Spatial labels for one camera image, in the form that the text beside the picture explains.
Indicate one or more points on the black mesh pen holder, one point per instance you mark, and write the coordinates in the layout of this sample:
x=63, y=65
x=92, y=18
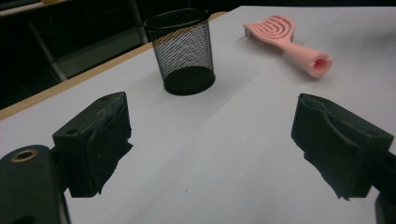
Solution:
x=183, y=46

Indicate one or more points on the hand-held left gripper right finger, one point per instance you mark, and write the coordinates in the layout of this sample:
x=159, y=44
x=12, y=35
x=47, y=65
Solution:
x=336, y=146

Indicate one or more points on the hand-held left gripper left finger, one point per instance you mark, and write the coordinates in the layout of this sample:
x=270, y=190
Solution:
x=93, y=146

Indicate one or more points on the white metal desk frame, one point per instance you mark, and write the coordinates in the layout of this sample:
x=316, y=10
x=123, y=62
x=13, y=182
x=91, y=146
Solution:
x=93, y=59

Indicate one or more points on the pink hairbrush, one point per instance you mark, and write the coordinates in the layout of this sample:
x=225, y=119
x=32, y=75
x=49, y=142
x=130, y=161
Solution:
x=299, y=51

